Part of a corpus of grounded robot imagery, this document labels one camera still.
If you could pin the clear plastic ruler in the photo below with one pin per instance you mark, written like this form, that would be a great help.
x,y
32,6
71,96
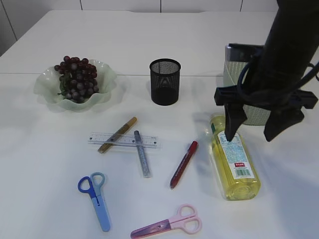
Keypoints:
x,y
125,140

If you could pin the pink scissors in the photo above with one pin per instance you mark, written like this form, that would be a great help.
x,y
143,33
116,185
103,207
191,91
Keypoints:
x,y
177,222

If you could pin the silver glitter pen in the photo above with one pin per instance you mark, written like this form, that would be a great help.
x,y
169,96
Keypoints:
x,y
142,156

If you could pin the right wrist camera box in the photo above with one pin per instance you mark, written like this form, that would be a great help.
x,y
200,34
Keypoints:
x,y
235,52

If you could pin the green wavy glass bowl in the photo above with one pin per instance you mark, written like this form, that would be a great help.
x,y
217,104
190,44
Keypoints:
x,y
47,87

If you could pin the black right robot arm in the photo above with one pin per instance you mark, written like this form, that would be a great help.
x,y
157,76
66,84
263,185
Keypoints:
x,y
275,72

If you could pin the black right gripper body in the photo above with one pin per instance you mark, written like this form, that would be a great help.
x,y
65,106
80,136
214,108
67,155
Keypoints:
x,y
265,99

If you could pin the black mesh pen holder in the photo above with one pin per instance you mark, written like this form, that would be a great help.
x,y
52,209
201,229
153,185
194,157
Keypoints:
x,y
165,75

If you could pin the gold glitter pen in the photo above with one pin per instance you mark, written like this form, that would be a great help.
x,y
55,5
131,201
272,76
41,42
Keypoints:
x,y
105,147

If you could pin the red glitter pen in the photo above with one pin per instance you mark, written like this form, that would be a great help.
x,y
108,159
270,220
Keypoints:
x,y
183,164

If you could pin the yellow tea bottle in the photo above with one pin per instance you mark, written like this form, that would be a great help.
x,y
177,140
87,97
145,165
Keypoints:
x,y
238,177

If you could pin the blue scissors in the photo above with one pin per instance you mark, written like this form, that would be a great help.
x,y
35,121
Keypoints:
x,y
96,180

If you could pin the purple artificial grape bunch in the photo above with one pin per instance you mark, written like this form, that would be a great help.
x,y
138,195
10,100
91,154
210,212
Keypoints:
x,y
77,79

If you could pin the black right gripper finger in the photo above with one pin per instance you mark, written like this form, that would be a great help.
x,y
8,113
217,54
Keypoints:
x,y
234,118
281,118

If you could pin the green woven plastic basket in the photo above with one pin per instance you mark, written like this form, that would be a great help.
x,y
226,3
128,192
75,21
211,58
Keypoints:
x,y
255,116

